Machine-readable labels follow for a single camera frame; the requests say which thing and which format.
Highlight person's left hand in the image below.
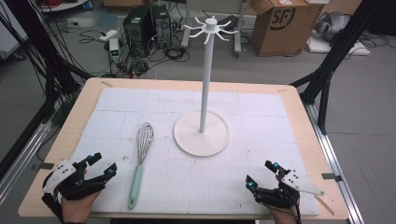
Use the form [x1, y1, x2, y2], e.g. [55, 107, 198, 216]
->
[60, 189, 103, 224]

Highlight black tape piece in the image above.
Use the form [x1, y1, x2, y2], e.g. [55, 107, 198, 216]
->
[320, 172, 344, 183]
[38, 161, 56, 171]

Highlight large black computer tower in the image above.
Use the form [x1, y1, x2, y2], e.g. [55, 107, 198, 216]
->
[122, 7, 157, 59]

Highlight metal whisk with green handle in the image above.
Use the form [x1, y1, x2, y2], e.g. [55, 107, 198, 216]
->
[127, 121, 155, 211]

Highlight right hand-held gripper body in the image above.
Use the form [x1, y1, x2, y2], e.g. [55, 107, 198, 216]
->
[253, 169, 326, 209]

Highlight white power strip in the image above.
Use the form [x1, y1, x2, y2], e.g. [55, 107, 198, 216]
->
[98, 29, 119, 43]

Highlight black metal frame stand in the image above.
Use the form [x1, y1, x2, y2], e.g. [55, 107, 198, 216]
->
[289, 0, 388, 136]
[0, 0, 94, 123]

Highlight white hook rack stand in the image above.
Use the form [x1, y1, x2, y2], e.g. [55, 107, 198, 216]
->
[173, 16, 239, 158]

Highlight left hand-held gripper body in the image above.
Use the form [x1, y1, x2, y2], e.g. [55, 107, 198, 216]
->
[41, 159, 107, 202]

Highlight flat white board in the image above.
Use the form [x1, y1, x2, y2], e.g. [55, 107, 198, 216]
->
[305, 36, 372, 57]

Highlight small white box with display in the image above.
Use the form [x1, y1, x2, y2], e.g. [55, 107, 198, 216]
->
[108, 37, 121, 63]

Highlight aluminium rail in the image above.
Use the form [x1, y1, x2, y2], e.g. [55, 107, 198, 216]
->
[303, 102, 365, 224]
[0, 119, 54, 203]

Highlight thin wooden stick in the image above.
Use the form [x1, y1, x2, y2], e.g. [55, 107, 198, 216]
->
[313, 193, 336, 217]

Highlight person's right hand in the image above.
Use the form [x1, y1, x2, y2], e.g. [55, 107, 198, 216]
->
[268, 174, 299, 224]

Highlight white gridded mat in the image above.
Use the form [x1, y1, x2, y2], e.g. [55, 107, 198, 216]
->
[69, 86, 320, 217]

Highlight silver grey rounded object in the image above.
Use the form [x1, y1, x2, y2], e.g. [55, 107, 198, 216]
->
[312, 10, 351, 43]

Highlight brown cardboard box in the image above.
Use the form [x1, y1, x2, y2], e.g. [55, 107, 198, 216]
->
[248, 0, 327, 58]

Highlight slim black computer tower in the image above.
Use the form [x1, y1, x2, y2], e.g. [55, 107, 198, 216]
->
[151, 3, 173, 49]

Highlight coiled black cable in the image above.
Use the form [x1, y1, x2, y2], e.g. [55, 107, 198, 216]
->
[163, 46, 191, 63]

